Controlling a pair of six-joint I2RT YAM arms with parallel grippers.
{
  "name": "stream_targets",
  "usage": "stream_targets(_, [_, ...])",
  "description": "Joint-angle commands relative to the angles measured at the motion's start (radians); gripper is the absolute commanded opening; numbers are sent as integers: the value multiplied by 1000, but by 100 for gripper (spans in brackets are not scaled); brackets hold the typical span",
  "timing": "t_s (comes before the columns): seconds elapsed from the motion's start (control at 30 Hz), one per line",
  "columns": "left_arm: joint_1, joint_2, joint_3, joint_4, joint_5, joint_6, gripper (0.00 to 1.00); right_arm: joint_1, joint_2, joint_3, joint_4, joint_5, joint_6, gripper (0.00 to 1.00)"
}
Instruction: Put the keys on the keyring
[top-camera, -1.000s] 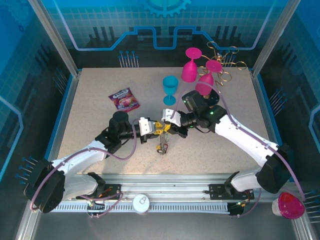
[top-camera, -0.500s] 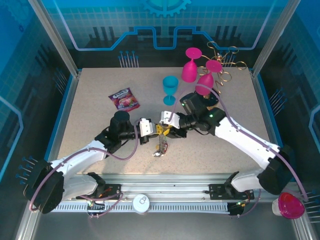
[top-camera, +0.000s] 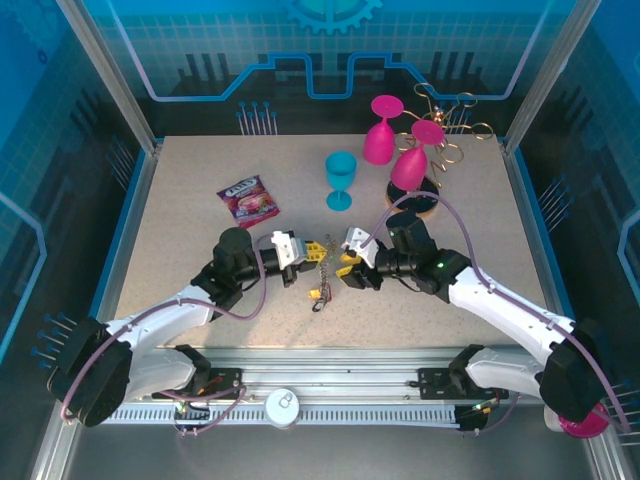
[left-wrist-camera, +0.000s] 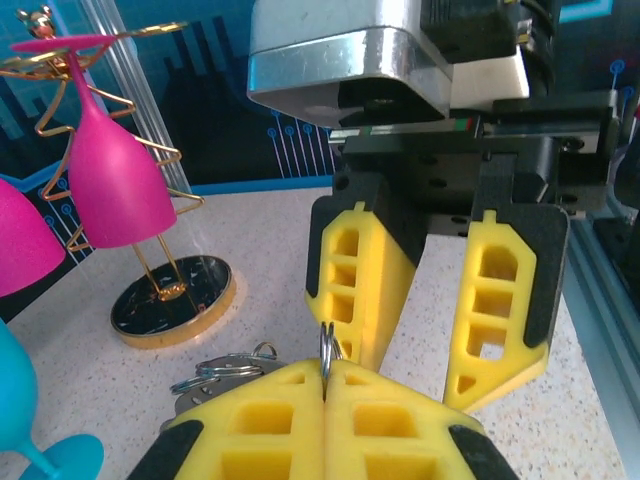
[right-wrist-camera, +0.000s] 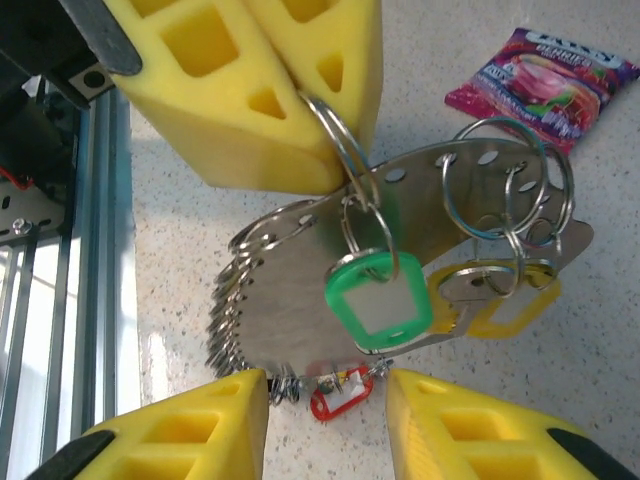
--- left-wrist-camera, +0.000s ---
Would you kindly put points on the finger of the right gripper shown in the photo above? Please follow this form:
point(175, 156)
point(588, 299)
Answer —
point(375, 280)
point(520, 300)

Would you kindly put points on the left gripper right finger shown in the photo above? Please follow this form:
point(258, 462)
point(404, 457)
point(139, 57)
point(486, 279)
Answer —
point(390, 430)

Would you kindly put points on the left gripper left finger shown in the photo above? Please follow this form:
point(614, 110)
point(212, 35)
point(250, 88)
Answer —
point(260, 425)

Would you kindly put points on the keyring bunch with coloured tags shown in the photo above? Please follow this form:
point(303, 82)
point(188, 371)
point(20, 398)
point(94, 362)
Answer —
point(230, 370)

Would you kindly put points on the blue plastic goblet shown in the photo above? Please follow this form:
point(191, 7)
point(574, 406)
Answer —
point(12, 390)

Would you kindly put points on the pink plastic goblet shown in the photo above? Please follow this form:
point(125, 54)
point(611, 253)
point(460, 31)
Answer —
point(115, 190)
point(25, 240)

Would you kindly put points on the aluminium side rail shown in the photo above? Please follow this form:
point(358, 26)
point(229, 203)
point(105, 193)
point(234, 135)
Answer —
point(600, 300)

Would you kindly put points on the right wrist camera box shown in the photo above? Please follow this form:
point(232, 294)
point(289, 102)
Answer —
point(340, 50)

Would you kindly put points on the aluminium frame post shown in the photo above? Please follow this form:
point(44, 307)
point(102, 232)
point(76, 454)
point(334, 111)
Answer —
point(125, 65)

